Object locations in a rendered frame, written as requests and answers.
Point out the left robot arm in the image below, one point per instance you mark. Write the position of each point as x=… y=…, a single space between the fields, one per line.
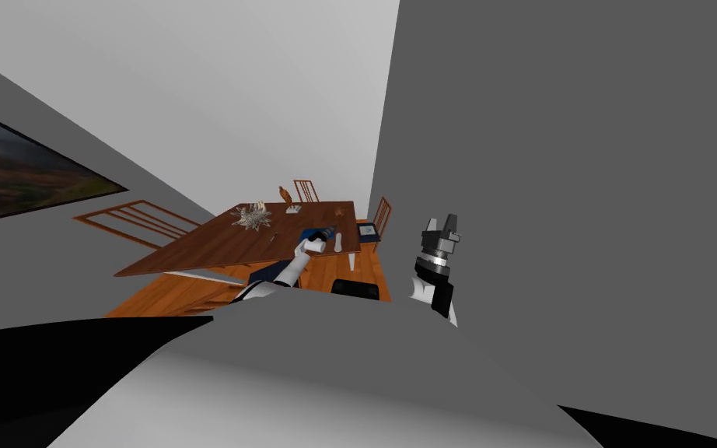
x=22 y=373

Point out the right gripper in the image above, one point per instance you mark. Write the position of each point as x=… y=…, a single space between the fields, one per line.
x=439 y=242

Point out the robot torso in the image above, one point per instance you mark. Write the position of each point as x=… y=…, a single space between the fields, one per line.
x=333 y=373

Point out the white spiky ornament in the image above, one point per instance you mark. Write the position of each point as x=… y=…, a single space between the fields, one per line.
x=251 y=217

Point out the white slender utensil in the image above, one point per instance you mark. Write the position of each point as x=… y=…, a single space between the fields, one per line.
x=338 y=242

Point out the brown wooden table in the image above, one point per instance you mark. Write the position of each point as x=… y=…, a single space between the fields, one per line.
x=221 y=246

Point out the dark landscape wall picture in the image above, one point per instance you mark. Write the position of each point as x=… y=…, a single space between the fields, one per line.
x=4 y=174

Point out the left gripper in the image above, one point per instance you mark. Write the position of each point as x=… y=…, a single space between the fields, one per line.
x=326 y=234

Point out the wooden chair with blue cushion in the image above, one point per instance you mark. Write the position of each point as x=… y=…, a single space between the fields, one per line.
x=382 y=218

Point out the brown bird statue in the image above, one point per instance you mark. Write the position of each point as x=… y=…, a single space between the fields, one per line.
x=286 y=196

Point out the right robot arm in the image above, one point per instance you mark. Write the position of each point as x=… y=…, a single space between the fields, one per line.
x=434 y=292

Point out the wooden slat-back chair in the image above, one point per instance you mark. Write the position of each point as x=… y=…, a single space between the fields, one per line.
x=137 y=221
x=306 y=190

